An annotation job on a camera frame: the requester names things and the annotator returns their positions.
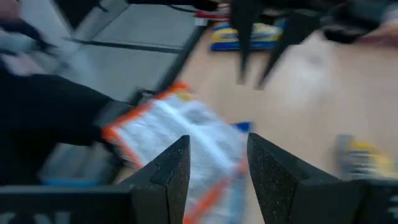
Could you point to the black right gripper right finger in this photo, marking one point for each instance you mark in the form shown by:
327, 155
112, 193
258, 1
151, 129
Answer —
280, 193

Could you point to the orange Maruchan ramen packet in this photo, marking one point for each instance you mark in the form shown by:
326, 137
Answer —
186, 140

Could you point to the blue Maruchan ramen packet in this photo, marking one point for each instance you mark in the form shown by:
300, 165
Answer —
363, 158
224, 39
243, 127

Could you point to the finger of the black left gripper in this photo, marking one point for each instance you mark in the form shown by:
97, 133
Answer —
289, 34
245, 25

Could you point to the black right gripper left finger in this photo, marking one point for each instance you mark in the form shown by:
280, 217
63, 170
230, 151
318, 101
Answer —
164, 193

